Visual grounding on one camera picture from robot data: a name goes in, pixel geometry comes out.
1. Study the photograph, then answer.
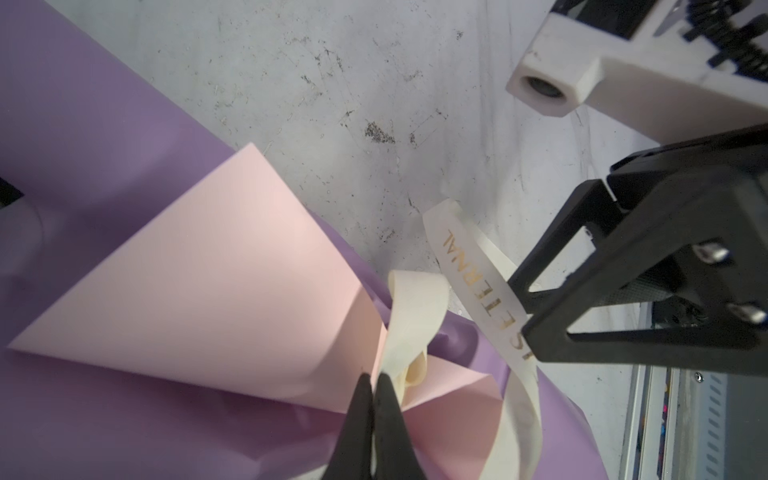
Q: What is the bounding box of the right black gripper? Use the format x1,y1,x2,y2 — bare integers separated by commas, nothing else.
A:
506,122,768,378

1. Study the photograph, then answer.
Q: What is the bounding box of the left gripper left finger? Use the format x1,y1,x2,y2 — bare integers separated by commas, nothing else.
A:
322,373,374,480

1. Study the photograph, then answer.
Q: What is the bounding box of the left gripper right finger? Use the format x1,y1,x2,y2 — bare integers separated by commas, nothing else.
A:
373,373,426,480

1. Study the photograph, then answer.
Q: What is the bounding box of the cream ribbon strip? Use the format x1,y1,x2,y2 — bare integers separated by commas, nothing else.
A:
293,199,544,480

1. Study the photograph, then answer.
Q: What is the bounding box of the purple pink wrapping paper sheet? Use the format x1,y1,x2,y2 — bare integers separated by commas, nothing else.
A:
1,1,606,479

